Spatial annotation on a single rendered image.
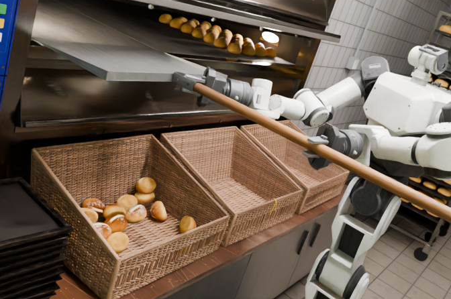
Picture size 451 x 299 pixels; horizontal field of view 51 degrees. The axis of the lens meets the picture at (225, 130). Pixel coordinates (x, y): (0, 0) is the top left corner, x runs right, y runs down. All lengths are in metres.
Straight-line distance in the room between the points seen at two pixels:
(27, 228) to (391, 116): 1.12
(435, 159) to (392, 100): 0.40
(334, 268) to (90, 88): 1.10
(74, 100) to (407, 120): 1.08
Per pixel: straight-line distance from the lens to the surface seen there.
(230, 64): 2.22
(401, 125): 1.56
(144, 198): 1.91
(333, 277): 1.88
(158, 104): 1.93
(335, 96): 1.74
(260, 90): 1.51
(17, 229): 1.31
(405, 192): 1.16
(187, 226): 1.80
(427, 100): 1.55
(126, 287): 1.49
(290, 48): 2.94
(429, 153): 1.25
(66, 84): 1.64
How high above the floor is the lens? 1.53
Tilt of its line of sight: 17 degrees down
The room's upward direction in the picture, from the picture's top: 18 degrees clockwise
